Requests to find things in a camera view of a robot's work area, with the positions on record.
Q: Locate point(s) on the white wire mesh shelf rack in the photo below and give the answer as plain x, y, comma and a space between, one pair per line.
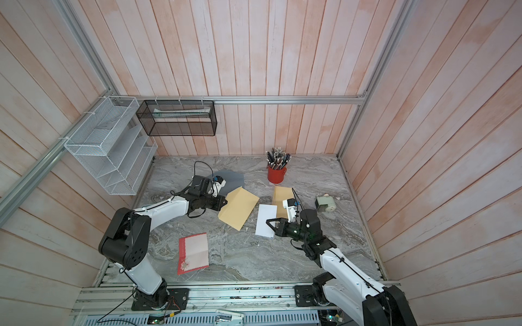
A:
111, 148

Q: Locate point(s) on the bunch of pencils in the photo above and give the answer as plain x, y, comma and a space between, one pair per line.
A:
277, 158

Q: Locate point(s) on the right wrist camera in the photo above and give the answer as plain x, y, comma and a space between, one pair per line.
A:
291, 207

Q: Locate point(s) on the red pencil cup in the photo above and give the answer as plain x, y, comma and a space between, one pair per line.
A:
276, 176

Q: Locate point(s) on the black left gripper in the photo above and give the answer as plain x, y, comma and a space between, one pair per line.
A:
219, 204

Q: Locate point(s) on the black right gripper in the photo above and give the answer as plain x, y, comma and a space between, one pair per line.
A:
281, 229

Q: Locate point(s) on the yellow envelope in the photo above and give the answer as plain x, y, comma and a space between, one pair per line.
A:
281, 194
240, 204

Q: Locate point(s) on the aluminium frame rail front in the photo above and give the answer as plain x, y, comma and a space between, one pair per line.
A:
201, 297

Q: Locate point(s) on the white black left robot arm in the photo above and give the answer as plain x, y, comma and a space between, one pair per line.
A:
125, 241

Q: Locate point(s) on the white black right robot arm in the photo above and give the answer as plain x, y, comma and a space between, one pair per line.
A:
365, 300

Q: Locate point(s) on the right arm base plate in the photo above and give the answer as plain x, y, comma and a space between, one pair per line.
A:
309, 295

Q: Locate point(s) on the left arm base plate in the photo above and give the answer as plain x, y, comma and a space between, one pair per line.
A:
164, 299

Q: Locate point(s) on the grey paper envelope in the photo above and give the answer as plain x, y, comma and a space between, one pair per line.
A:
233, 180

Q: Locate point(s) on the blue bordered letter paper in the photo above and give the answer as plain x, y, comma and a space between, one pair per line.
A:
265, 213

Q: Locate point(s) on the black mesh wall basket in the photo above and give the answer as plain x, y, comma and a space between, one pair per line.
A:
178, 118

